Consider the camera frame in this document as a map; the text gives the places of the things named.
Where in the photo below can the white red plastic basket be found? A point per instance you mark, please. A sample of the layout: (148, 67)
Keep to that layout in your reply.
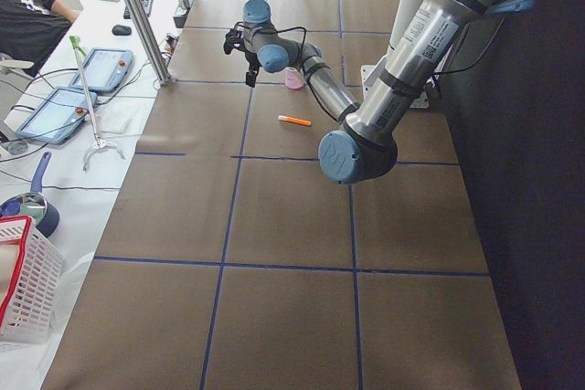
(29, 277)

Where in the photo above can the aluminium frame post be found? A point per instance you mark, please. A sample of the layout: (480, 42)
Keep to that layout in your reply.
(150, 44)

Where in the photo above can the blue saucepan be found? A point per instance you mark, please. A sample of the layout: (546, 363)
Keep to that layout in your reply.
(33, 203)

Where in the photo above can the reacher grabber tool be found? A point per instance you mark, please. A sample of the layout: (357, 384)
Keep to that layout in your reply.
(99, 144)

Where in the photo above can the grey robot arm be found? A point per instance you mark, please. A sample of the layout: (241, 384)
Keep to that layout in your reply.
(363, 147)

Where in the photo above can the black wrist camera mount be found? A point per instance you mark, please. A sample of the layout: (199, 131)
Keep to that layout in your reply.
(234, 40)

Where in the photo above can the far blue teach pendant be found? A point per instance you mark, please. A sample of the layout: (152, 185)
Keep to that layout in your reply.
(105, 68)

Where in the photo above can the orange highlighter pen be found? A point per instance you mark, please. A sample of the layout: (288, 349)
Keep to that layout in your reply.
(293, 120)

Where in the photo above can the black computer mouse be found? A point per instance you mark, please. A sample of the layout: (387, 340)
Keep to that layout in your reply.
(121, 31)

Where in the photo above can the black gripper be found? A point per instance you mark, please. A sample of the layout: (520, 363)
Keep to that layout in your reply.
(250, 62)

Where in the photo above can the pink mesh pen holder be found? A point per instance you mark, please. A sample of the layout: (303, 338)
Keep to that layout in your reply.
(292, 80)

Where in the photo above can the person in black shirt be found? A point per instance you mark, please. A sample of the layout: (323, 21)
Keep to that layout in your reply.
(32, 29)

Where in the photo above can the white cloth pad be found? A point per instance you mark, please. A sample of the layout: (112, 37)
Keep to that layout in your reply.
(113, 124)

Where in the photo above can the blue teach pendant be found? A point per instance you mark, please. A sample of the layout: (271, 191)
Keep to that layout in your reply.
(56, 118)
(105, 68)

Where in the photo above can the near blue teach pendant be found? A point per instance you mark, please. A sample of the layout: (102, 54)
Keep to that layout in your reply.
(56, 118)

